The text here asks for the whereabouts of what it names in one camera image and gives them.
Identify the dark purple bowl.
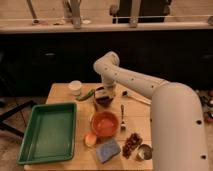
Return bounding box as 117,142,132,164
94,87,113,107

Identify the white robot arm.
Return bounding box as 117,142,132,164
93,51,210,171

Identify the orange bowl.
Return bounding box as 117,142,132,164
91,111,119,137

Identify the green chili pepper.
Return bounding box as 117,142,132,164
76,89,95,101

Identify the white cup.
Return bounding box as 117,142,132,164
68,80,82,96

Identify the silver fork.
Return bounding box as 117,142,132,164
121,105,126,131

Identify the peach fruit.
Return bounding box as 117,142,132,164
84,132,97,147

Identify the bunch of dark grapes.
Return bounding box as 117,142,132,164
122,133,142,159

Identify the blue sponge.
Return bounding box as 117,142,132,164
96,139,121,163

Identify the small metal cup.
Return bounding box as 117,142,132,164
136,144,153,161

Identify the green plastic tray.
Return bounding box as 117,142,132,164
17,103,77,165

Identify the black chair base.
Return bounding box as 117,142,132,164
0,100,36,137

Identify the wooden handled spoon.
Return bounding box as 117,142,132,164
122,91,151,105

